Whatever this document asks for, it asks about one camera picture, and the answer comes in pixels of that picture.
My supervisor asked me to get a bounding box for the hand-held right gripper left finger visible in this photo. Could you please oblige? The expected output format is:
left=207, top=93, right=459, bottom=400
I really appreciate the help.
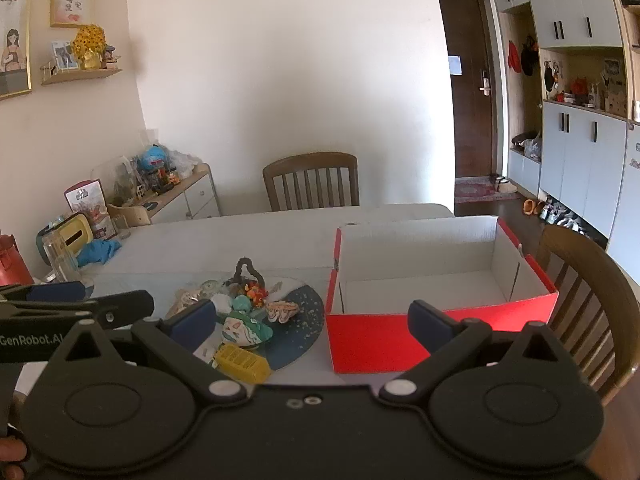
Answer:
left=47, top=299, right=249, bottom=402

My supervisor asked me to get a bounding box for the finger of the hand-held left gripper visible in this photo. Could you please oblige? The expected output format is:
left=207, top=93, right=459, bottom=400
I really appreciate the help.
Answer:
left=0, top=281, right=87, bottom=305
left=0, top=289, right=156, bottom=331

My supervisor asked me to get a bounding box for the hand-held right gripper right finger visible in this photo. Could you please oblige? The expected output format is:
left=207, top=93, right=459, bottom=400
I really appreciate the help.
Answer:
left=377, top=300, right=593, bottom=403

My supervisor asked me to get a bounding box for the green haired doll head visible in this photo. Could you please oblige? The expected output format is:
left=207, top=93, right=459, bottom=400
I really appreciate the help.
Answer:
left=222, top=310, right=274, bottom=349

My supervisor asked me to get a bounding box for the red cardboard box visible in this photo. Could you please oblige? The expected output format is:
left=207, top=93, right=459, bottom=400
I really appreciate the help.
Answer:
left=325, top=215, right=560, bottom=375

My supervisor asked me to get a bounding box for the yellow slotted plastic toy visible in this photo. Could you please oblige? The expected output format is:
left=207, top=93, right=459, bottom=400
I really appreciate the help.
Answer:
left=214, top=343, right=272, bottom=385

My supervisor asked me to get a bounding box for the brown bead bracelet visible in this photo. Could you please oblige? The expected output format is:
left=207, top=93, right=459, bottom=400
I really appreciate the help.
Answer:
left=232, top=257, right=266, bottom=291

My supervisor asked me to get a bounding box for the pink shell toy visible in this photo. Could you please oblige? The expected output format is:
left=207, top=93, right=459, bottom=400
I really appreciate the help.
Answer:
left=264, top=300, right=300, bottom=324

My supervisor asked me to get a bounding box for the person's left hand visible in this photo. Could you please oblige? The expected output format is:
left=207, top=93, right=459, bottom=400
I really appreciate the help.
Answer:
left=0, top=434, right=29, bottom=465

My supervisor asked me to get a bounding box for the clear plastic container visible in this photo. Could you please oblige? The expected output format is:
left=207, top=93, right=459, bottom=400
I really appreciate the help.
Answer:
left=43, top=240, right=84, bottom=281

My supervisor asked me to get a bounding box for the red bag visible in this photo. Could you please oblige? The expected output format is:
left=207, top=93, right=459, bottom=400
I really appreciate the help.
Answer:
left=0, top=232, right=35, bottom=289

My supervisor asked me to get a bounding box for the yellow tissue box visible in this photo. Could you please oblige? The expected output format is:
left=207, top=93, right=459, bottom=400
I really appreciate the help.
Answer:
left=37, top=212, right=94, bottom=266

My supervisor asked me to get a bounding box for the blue cloth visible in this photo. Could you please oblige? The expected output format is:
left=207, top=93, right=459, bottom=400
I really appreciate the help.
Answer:
left=77, top=239, right=123, bottom=266

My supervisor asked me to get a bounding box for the wooden curved seat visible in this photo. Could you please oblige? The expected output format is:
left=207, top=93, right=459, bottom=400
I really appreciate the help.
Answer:
left=107, top=200, right=152, bottom=229

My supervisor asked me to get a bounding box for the red printed box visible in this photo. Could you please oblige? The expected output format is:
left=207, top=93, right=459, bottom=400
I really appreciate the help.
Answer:
left=63, top=179, right=119, bottom=241

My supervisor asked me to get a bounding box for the blue round printed mat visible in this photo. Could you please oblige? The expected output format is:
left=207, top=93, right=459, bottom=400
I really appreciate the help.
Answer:
left=165, top=276, right=326, bottom=372

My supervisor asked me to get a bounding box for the white wooden sideboard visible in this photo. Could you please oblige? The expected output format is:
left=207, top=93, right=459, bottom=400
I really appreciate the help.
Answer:
left=135, top=162, right=221, bottom=224

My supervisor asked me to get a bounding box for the green plant decoration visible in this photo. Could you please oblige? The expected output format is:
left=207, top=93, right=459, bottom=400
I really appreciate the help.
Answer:
left=111, top=160, right=139, bottom=206

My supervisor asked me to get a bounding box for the patterned door rug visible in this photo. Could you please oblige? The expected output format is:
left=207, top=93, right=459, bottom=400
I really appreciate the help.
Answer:
left=454, top=177, right=521, bottom=204

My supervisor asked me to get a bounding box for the crumpled white plastic bag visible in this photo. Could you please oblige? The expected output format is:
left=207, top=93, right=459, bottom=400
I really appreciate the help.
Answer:
left=167, top=150, right=202, bottom=179

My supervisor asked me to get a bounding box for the row of shoes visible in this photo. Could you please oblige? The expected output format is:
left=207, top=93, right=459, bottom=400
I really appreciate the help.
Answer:
left=539, top=197, right=608, bottom=242

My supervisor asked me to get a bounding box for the wooden slat back chair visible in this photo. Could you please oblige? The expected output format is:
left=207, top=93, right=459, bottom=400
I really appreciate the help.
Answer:
left=535, top=224, right=640, bottom=408
left=262, top=151, right=361, bottom=212

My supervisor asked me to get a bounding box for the white bench drawer cabinet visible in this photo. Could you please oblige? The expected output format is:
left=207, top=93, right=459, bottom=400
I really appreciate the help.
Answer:
left=507, top=146, right=543, bottom=199

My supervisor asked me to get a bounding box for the dark wooden door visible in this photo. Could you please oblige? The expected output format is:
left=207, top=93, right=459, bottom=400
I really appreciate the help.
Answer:
left=436, top=0, right=501, bottom=181

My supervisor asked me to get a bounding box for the white lower cabinet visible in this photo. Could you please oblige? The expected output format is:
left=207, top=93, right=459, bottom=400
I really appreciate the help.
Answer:
left=539, top=100, right=628, bottom=239

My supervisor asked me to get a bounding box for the photo card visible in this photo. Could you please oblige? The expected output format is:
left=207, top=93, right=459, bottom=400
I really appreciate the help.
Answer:
left=51, top=40, right=79, bottom=72

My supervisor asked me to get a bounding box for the yellow flower pot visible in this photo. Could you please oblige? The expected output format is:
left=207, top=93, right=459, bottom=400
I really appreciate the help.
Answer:
left=72, top=24, right=108, bottom=70

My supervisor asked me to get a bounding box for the black hanging bag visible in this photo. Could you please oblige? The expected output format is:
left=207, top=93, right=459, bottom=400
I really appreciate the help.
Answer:
left=520, top=36, right=538, bottom=77

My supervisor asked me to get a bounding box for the brown cardboard box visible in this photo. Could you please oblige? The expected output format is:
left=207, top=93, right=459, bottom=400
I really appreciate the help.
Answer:
left=604, top=80, right=629, bottom=114

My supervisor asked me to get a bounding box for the wooden wall shelf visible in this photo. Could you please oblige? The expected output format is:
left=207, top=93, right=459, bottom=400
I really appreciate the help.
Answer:
left=41, top=67, right=123, bottom=86

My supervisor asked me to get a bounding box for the large framed wall picture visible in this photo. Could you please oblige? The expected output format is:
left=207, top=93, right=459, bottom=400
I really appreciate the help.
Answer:
left=0, top=0, right=34, bottom=102

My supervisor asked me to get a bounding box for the small framed wall picture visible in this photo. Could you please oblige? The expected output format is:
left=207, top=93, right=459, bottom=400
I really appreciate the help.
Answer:
left=49, top=0, right=95, bottom=29

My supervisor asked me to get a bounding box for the white upper wall cabinet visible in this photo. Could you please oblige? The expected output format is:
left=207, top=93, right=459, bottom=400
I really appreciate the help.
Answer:
left=490, top=0, right=626, bottom=52

